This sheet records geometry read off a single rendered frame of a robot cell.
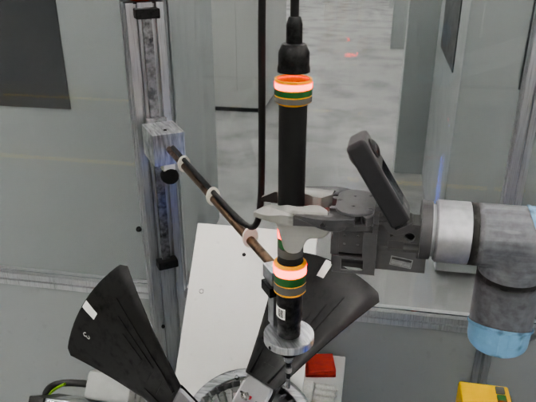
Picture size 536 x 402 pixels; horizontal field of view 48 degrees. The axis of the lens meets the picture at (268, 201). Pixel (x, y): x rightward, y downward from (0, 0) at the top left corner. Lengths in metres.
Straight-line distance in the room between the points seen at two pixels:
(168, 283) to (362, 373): 0.62
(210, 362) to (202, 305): 0.12
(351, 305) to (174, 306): 0.74
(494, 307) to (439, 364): 1.02
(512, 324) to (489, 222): 0.13
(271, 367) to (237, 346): 0.26
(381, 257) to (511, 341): 0.18
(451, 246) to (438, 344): 1.04
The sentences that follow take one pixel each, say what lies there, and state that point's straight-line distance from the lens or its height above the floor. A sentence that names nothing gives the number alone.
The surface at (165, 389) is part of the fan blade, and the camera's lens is 1.03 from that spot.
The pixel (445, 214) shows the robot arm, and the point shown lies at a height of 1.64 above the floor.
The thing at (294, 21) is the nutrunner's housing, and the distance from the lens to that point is 0.67.
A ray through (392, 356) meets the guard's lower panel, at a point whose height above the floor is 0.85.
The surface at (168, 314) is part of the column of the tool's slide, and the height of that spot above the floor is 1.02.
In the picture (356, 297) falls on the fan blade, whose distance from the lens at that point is 0.97.
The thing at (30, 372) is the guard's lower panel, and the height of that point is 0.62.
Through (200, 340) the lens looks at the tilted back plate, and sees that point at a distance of 1.26.
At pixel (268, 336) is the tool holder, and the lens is 0.84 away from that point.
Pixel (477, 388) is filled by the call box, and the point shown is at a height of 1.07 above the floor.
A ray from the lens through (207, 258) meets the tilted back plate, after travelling 1.27.
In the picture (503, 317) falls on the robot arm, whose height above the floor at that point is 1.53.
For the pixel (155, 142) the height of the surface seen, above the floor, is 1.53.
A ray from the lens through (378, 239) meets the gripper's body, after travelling 0.74.
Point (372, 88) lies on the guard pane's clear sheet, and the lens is 1.43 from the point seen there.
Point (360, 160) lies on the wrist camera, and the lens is 0.69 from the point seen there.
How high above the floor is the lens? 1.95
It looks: 25 degrees down
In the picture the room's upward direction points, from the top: straight up
